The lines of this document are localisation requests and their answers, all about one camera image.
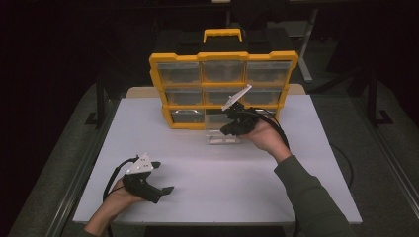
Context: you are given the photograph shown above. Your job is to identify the black metal stand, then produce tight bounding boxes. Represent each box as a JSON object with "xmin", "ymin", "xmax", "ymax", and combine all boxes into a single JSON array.
[
  {"xmin": 84, "ymin": 73, "xmax": 107, "ymax": 128},
  {"xmin": 367, "ymin": 67, "xmax": 395, "ymax": 128}
]

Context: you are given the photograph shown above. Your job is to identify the left hand-held gripper cable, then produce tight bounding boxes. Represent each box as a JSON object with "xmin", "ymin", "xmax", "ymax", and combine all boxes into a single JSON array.
[{"xmin": 102, "ymin": 156, "xmax": 141, "ymax": 202}]

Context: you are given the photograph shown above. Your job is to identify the person's right hand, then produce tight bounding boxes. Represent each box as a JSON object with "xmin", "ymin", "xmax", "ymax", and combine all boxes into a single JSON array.
[{"xmin": 245, "ymin": 118, "xmax": 293, "ymax": 164}]

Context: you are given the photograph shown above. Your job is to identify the clear plastic screw drawer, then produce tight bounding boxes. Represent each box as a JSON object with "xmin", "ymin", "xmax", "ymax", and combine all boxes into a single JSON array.
[{"xmin": 204, "ymin": 109, "xmax": 243, "ymax": 146}]

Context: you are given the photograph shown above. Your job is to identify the aluminium floor rail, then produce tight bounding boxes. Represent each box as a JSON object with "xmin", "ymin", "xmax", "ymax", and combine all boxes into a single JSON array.
[
  {"xmin": 352, "ymin": 95, "xmax": 419, "ymax": 211},
  {"xmin": 45, "ymin": 97, "xmax": 122, "ymax": 237}
]

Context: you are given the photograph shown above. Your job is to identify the right hand-held gripper cable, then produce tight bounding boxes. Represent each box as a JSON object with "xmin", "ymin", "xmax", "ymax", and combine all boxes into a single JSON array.
[{"xmin": 243, "ymin": 108, "xmax": 292, "ymax": 151}]

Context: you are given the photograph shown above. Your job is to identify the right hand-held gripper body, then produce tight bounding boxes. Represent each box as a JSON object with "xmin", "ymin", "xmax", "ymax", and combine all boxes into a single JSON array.
[{"xmin": 221, "ymin": 84, "xmax": 262, "ymax": 136}]

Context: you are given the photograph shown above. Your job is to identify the set of clear cabinet drawers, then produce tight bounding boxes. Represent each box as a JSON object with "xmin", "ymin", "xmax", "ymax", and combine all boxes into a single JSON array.
[{"xmin": 156, "ymin": 60, "xmax": 293, "ymax": 124}]

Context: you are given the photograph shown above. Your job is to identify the yellow black organizer cabinet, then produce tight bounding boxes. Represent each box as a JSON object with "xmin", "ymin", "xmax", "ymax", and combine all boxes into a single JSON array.
[{"xmin": 148, "ymin": 28, "xmax": 299, "ymax": 131}]

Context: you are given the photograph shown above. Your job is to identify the person's left hand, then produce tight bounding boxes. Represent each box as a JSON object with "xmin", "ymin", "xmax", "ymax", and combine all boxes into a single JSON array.
[{"xmin": 103, "ymin": 177, "xmax": 146, "ymax": 215}]

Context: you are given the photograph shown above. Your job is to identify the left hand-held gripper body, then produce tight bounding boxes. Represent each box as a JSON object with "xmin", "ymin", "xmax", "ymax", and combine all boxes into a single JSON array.
[{"xmin": 122, "ymin": 152, "xmax": 163, "ymax": 204}]

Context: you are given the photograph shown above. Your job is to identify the grey metal table leg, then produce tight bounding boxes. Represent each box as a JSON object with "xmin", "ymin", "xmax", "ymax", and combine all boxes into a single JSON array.
[{"xmin": 297, "ymin": 8, "xmax": 319, "ymax": 84}]

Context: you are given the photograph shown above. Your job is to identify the black cable loop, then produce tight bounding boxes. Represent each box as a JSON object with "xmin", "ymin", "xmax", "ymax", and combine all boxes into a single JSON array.
[{"xmin": 329, "ymin": 142, "xmax": 356, "ymax": 192}]

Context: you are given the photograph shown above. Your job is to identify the hand-held gripper cable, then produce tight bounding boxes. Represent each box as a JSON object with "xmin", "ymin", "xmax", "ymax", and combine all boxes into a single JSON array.
[
  {"xmin": 102, "ymin": 156, "xmax": 141, "ymax": 202},
  {"xmin": 243, "ymin": 108, "xmax": 292, "ymax": 151}
]

